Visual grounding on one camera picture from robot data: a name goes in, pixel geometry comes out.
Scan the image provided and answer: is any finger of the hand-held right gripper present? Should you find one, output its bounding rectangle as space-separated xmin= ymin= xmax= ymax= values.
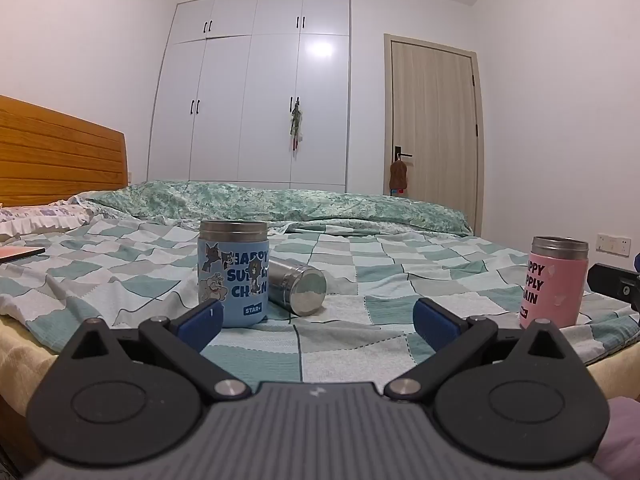
xmin=587 ymin=262 xmax=640 ymax=313

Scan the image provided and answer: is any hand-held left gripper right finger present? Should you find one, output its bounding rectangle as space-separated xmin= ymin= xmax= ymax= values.
xmin=384 ymin=297 xmax=583 ymax=402

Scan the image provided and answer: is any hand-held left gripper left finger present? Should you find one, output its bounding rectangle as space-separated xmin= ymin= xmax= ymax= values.
xmin=59 ymin=300 xmax=252 ymax=402

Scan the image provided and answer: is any silver steel cup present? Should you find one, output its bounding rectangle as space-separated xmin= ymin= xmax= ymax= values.
xmin=267 ymin=255 xmax=328 ymax=317

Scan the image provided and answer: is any blue cartoon print cup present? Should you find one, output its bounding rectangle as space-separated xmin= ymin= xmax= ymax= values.
xmin=196 ymin=220 xmax=271 ymax=328

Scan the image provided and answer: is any pink cup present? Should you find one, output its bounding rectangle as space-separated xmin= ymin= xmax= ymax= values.
xmin=519 ymin=236 xmax=590 ymax=331

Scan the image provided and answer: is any checkered green blanket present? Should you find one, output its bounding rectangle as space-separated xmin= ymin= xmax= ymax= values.
xmin=0 ymin=214 xmax=640 ymax=385

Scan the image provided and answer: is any green floral quilt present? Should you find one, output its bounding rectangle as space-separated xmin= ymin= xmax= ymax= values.
xmin=82 ymin=180 xmax=474 ymax=237

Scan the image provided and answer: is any pink clothing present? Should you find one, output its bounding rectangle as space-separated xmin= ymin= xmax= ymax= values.
xmin=591 ymin=395 xmax=640 ymax=480

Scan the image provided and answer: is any beige mattress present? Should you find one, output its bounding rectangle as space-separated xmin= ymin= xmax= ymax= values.
xmin=0 ymin=314 xmax=640 ymax=413

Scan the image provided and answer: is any floral ruffled pillow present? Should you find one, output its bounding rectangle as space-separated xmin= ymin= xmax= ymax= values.
xmin=0 ymin=202 xmax=97 ymax=242

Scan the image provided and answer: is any red flat book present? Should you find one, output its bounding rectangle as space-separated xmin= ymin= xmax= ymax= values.
xmin=0 ymin=245 xmax=46 ymax=265

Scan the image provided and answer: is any beige wooden door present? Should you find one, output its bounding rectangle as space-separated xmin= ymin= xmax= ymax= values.
xmin=383 ymin=33 xmax=485 ymax=237

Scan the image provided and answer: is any wooden headboard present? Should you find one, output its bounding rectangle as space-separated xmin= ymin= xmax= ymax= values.
xmin=0 ymin=95 xmax=130 ymax=209

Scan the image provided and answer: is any green hanging ornament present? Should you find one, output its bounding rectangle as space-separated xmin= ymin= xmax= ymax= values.
xmin=287 ymin=100 xmax=304 ymax=151

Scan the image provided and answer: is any white wardrobe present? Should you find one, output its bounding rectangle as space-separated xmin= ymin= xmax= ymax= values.
xmin=148 ymin=0 xmax=351 ymax=193

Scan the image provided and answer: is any white wall socket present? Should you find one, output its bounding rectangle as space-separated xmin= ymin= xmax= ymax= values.
xmin=597 ymin=232 xmax=632 ymax=256

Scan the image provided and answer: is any brown bag on handle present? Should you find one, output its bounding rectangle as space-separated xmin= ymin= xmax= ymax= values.
xmin=388 ymin=157 xmax=410 ymax=196

